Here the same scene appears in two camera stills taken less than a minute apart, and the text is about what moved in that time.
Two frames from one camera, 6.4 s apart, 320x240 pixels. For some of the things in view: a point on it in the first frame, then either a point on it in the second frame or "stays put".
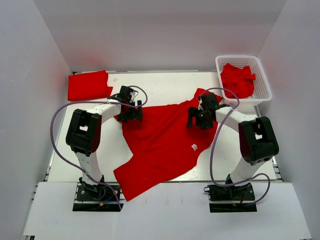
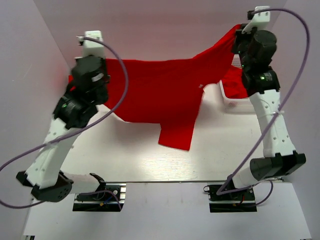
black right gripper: (194, 111) → (240, 36)
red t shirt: (161, 144) → (167, 93)
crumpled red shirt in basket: (240, 81) stays put
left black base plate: (104, 197) stays put
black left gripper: (122, 118) → (102, 62)
